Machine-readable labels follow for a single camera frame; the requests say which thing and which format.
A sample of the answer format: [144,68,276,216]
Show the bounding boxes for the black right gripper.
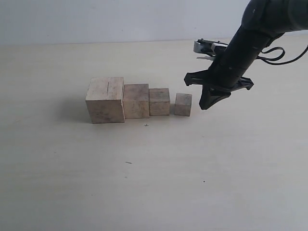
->
[184,55,254,110]

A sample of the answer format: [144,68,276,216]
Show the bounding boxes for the smallest wooden cube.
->
[174,93,192,116]

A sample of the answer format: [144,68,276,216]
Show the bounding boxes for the third largest wooden cube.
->
[149,88,170,116]

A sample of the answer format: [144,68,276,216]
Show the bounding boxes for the second largest wooden cube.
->
[123,84,150,119]

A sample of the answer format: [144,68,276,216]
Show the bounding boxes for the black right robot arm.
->
[184,0,308,110]

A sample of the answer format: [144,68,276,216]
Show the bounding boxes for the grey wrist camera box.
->
[193,38,228,57]

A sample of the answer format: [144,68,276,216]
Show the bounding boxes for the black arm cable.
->
[257,44,308,65]

